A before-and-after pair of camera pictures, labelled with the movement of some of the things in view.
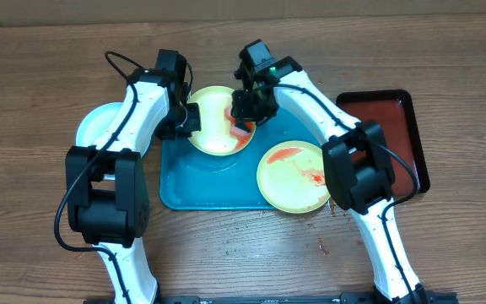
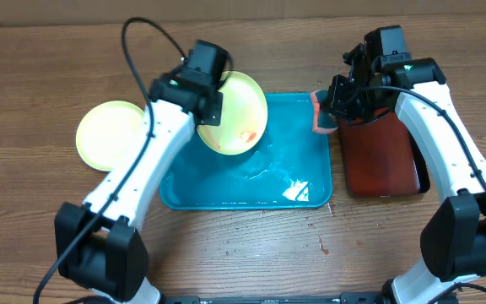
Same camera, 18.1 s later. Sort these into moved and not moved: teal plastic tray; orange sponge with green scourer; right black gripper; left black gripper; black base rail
Moved: right black gripper; orange sponge with green scourer; left black gripper
Not moved: black base rail; teal plastic tray
